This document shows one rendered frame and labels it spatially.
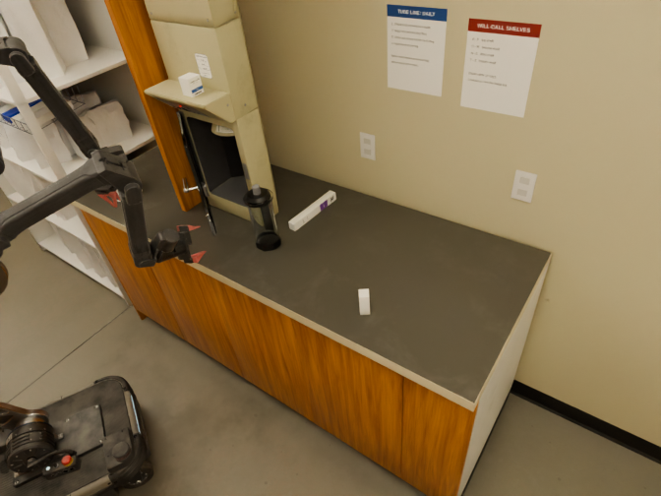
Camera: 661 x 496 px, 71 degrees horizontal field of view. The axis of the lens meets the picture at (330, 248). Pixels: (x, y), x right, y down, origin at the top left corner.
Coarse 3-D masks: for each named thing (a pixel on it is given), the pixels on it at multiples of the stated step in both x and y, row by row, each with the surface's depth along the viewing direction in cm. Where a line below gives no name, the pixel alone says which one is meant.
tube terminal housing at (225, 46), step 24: (168, 24) 152; (240, 24) 148; (168, 48) 159; (192, 48) 152; (216, 48) 145; (240, 48) 152; (168, 72) 167; (192, 72) 159; (216, 72) 152; (240, 72) 155; (240, 96) 158; (216, 120) 167; (240, 120) 162; (240, 144) 167; (264, 144) 176; (264, 168) 181; (240, 216) 197
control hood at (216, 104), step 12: (168, 84) 165; (156, 96) 161; (168, 96) 157; (180, 96) 155; (204, 96) 153; (216, 96) 152; (228, 96) 154; (204, 108) 149; (216, 108) 152; (228, 108) 156; (228, 120) 158
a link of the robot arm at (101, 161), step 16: (96, 160) 115; (112, 160) 118; (128, 160) 124; (64, 176) 116; (80, 176) 115; (96, 176) 115; (112, 176) 116; (128, 176) 119; (48, 192) 115; (64, 192) 115; (80, 192) 117; (16, 208) 115; (32, 208) 114; (48, 208) 116; (0, 224) 114; (16, 224) 115; (32, 224) 118; (0, 240) 114; (0, 256) 118
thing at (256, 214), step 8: (248, 208) 168; (256, 208) 166; (264, 208) 166; (272, 208) 171; (256, 216) 168; (264, 216) 168; (272, 216) 172; (256, 224) 171; (264, 224) 171; (272, 224) 173; (256, 232) 175; (264, 232) 173; (272, 232) 175; (256, 240) 179; (264, 240) 176; (272, 240) 177
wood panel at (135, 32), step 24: (120, 0) 151; (144, 0) 158; (120, 24) 154; (144, 24) 160; (144, 48) 163; (144, 72) 166; (144, 96) 170; (168, 120) 181; (168, 144) 185; (168, 168) 191; (192, 192) 203
